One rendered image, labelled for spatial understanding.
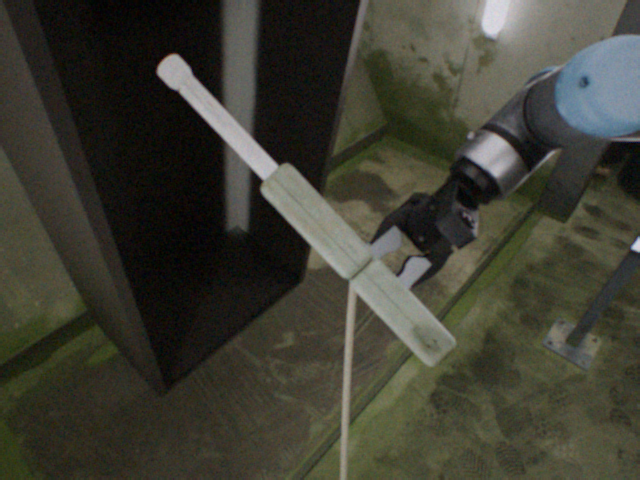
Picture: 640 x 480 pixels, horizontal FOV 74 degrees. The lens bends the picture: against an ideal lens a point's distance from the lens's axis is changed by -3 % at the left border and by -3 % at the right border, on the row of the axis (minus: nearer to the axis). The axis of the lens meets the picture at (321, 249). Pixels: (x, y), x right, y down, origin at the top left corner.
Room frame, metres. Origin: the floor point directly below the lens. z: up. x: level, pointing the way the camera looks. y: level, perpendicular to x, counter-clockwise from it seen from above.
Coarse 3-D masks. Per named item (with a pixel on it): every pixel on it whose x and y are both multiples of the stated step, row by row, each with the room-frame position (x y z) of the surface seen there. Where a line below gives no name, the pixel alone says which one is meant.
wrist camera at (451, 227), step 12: (456, 180) 0.45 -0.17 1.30; (444, 192) 0.44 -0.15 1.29; (456, 192) 0.41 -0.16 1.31; (468, 192) 0.44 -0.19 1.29; (444, 204) 0.39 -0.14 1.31; (456, 204) 0.38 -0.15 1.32; (468, 204) 0.41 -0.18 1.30; (444, 216) 0.36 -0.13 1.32; (456, 216) 0.36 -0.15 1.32; (468, 216) 0.36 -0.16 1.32; (444, 228) 0.35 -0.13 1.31; (456, 228) 0.35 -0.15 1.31; (468, 228) 0.35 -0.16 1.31; (456, 240) 0.34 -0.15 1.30; (468, 240) 0.34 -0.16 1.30
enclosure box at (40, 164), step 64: (0, 0) 0.43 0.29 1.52; (64, 0) 0.82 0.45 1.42; (128, 0) 0.91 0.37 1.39; (192, 0) 1.03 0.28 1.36; (256, 0) 1.10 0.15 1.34; (320, 0) 0.97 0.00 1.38; (0, 64) 0.51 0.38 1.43; (64, 64) 0.81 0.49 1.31; (128, 64) 0.91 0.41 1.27; (192, 64) 1.04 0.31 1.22; (256, 64) 1.11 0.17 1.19; (320, 64) 0.97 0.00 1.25; (0, 128) 0.65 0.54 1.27; (64, 128) 0.46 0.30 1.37; (128, 128) 0.91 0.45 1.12; (192, 128) 1.05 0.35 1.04; (256, 128) 1.13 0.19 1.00; (320, 128) 0.97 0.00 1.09; (64, 192) 0.50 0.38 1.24; (128, 192) 0.90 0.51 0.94; (192, 192) 1.06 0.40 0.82; (256, 192) 1.15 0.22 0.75; (320, 192) 0.94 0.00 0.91; (64, 256) 0.70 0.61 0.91; (128, 256) 0.89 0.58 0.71; (192, 256) 1.07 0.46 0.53; (256, 256) 1.10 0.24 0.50; (128, 320) 0.51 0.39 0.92; (192, 320) 0.82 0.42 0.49
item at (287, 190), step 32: (160, 64) 0.49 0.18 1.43; (192, 96) 0.47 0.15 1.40; (224, 128) 0.45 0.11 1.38; (256, 160) 0.43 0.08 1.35; (288, 192) 0.40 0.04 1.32; (320, 224) 0.38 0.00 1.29; (352, 256) 0.35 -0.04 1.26; (352, 288) 0.34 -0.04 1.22; (384, 288) 0.33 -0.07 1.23; (384, 320) 0.31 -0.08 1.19; (416, 320) 0.31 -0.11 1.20; (416, 352) 0.29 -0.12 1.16; (448, 352) 0.29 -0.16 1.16
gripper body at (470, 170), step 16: (448, 176) 0.51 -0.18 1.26; (464, 176) 0.46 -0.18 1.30; (480, 176) 0.45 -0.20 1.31; (416, 192) 0.49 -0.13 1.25; (480, 192) 0.44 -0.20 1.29; (416, 208) 0.42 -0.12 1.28; (432, 208) 0.42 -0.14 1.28; (416, 224) 0.41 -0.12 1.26; (432, 224) 0.41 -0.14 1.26; (416, 240) 0.41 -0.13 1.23; (432, 240) 0.40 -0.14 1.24
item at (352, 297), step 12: (348, 300) 0.55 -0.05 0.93; (348, 312) 0.54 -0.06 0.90; (348, 324) 0.53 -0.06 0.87; (348, 336) 0.53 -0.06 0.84; (348, 348) 0.52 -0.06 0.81; (348, 360) 0.51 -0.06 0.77; (348, 372) 0.50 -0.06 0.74; (348, 384) 0.48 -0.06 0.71; (348, 396) 0.47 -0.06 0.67; (348, 408) 0.46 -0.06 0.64; (348, 420) 0.45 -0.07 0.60
